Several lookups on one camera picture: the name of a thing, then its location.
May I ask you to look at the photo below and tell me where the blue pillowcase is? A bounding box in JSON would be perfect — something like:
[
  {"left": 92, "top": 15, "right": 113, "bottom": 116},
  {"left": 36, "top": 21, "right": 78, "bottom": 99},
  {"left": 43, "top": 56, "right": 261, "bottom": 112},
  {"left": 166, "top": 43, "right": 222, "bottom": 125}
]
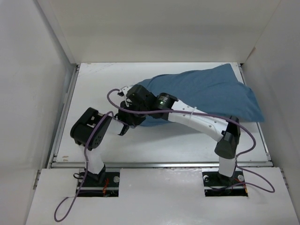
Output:
[{"left": 139, "top": 64, "right": 264, "bottom": 122}]

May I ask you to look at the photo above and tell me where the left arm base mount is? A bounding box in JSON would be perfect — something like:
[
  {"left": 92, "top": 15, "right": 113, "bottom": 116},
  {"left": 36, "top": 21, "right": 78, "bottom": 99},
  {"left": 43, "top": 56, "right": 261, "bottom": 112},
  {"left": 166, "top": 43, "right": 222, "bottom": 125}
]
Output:
[{"left": 73, "top": 172, "right": 120, "bottom": 197}]

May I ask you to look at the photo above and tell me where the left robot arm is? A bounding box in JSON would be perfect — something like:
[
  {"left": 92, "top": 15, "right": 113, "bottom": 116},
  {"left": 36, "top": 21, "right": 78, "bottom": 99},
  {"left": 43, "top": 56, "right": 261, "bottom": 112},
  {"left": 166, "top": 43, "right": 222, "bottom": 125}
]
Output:
[{"left": 70, "top": 107, "right": 129, "bottom": 156}]

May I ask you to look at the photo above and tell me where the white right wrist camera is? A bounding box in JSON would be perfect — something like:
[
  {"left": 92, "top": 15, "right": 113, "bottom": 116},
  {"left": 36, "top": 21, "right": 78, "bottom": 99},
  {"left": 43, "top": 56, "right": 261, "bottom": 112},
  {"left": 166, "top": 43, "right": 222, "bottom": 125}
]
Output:
[{"left": 117, "top": 85, "right": 133, "bottom": 97}]

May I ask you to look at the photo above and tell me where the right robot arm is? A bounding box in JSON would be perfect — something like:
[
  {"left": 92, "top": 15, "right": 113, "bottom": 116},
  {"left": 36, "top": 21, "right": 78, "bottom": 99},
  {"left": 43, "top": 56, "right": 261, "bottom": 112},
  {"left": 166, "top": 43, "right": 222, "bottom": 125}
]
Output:
[{"left": 118, "top": 84, "right": 240, "bottom": 185}]

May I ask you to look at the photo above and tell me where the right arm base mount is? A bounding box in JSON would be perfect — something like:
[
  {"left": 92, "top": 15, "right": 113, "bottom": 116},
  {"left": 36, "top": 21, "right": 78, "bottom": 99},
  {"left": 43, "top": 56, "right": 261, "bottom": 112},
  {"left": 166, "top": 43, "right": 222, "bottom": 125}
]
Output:
[{"left": 202, "top": 170, "right": 248, "bottom": 197}]

